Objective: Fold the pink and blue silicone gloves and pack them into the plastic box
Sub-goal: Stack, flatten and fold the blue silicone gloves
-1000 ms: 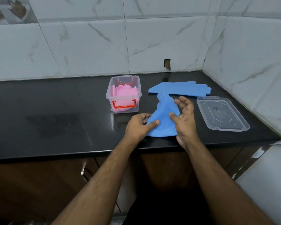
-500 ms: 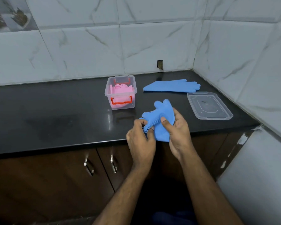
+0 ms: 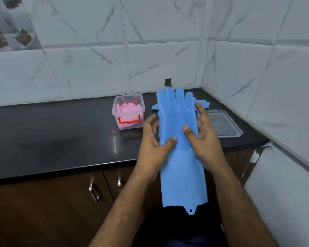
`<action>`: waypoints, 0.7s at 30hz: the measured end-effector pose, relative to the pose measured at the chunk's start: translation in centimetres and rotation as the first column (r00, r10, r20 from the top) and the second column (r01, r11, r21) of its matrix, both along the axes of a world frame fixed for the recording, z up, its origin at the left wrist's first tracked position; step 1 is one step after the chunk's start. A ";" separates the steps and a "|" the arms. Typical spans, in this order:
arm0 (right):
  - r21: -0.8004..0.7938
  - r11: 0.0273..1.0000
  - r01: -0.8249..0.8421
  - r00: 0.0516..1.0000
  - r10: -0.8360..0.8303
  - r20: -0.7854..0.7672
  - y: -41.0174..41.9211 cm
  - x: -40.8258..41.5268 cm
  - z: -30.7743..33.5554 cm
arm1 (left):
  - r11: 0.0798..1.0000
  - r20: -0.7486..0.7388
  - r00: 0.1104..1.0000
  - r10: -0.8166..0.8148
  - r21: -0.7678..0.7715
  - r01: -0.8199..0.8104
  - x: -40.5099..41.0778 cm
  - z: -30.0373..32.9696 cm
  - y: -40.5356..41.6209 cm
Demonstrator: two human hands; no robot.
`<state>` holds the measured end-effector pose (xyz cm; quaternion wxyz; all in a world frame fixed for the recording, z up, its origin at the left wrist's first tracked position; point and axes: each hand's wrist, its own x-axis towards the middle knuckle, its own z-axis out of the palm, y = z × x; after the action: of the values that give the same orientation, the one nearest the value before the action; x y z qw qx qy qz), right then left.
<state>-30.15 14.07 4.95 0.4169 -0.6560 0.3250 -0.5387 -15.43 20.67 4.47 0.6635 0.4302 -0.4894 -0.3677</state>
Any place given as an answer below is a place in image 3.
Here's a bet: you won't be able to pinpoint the long silver cabinet handle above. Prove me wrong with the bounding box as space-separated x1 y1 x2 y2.
89 178 100 203

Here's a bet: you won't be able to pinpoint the glossy brown cabinet door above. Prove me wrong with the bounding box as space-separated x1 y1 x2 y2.
223 147 266 187

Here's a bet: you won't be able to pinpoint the narrow brown cabinet door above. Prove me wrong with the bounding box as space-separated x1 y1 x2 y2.
103 165 163 207

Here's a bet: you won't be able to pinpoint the person's dark clothing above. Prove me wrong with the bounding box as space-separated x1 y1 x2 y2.
132 203 227 247

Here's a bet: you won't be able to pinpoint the person's left forearm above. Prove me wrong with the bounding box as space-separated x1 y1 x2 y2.
89 166 159 247

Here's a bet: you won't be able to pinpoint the wide brown cabinet door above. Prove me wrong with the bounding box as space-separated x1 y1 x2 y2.
0 170 114 247

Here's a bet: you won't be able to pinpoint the pink silicone gloves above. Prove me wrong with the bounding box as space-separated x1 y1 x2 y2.
117 101 142 128

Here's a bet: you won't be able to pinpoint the person's right forearm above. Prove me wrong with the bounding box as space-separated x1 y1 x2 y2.
207 163 279 247

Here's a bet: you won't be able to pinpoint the clear box with red handles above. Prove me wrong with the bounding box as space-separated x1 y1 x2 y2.
111 94 146 130

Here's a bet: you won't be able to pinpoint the person's right hand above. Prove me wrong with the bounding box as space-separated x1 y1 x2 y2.
182 102 229 172

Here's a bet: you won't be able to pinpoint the blue silicone scrubbing glove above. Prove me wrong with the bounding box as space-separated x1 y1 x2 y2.
151 99 210 112
156 87 209 216

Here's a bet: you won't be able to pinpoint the person's left hand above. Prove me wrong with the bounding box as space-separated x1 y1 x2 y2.
136 114 178 178

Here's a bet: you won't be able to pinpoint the clear plastic box lid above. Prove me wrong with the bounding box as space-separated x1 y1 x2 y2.
197 109 243 138

